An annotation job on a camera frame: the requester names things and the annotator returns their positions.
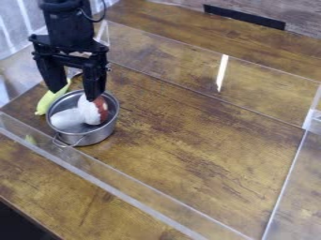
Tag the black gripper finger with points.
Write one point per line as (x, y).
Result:
(51, 68)
(93, 79)

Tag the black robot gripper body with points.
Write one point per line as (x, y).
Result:
(69, 24)

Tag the red and white plush mushroom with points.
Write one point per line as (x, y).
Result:
(88, 112)

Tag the silver metal pot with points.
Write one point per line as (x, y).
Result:
(83, 134)

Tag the clear acrylic triangular stand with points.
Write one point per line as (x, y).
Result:
(101, 36)

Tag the black bar on table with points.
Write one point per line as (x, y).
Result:
(244, 17)

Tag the yellow handled metal spatula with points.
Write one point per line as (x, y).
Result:
(49, 97)

